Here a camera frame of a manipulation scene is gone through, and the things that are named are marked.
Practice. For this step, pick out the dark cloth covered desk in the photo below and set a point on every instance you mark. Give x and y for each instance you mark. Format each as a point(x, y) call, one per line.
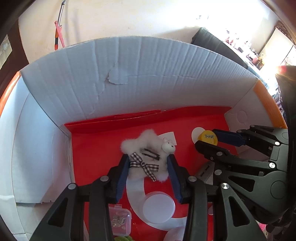
point(203, 38)

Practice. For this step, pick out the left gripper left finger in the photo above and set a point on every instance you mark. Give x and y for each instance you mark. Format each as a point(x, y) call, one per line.
point(65, 218)

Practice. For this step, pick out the green yarn ball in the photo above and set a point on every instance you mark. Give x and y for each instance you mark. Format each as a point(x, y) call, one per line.
point(122, 238)

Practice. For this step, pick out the white wardrobe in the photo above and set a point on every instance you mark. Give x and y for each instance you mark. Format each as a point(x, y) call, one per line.
point(277, 47)

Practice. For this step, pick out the beige hanging organizer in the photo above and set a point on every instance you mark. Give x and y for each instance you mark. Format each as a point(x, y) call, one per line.
point(5, 50)

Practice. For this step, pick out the grey square compact case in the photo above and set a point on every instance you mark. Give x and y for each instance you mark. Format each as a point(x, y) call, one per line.
point(205, 173)

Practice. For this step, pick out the yellow round cap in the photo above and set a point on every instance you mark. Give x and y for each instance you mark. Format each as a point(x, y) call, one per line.
point(208, 137)

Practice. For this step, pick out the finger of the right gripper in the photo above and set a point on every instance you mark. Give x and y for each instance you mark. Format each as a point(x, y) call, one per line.
point(260, 185)
point(259, 138)

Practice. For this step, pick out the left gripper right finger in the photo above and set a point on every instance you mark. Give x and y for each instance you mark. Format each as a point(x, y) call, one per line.
point(232, 220)

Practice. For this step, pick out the white orange cardboard box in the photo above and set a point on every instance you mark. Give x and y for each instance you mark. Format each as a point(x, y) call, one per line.
point(67, 113)

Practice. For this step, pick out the orange silver mop handle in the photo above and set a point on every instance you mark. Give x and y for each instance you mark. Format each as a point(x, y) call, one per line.
point(58, 30)

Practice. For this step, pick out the white round plastic jar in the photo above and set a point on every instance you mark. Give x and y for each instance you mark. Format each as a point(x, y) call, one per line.
point(157, 207)

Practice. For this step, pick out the clear small plastic box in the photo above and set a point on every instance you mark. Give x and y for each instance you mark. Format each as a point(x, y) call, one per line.
point(121, 221)

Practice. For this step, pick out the white fluffy star hairclip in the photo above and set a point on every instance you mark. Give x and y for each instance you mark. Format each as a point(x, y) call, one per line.
point(148, 155)

